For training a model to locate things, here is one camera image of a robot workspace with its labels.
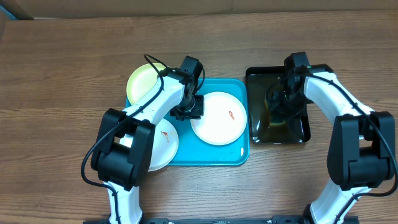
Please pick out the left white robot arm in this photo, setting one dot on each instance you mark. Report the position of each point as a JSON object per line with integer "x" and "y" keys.
{"x": 120, "y": 158}

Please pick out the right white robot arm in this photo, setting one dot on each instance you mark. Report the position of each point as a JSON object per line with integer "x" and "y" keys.
{"x": 361, "y": 153}

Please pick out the yellow-green plate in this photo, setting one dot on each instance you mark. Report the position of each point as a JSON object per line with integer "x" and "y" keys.
{"x": 142, "y": 80}

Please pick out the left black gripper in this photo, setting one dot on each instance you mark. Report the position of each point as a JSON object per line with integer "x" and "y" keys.
{"x": 197, "y": 114}

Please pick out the green yellow sponge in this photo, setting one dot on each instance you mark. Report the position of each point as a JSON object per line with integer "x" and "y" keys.
{"x": 272, "y": 114}

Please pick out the white plate with red stain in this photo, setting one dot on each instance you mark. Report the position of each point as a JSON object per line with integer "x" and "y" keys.
{"x": 224, "y": 119}

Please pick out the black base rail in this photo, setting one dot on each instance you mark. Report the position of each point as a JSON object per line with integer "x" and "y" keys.
{"x": 283, "y": 219}

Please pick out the teal plastic tray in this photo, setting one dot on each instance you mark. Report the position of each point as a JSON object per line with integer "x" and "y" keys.
{"x": 192, "y": 151}

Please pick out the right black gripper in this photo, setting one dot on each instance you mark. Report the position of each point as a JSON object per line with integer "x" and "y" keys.
{"x": 277, "y": 101}

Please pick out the black water tray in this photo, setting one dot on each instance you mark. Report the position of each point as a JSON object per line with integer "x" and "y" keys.
{"x": 294, "y": 131}

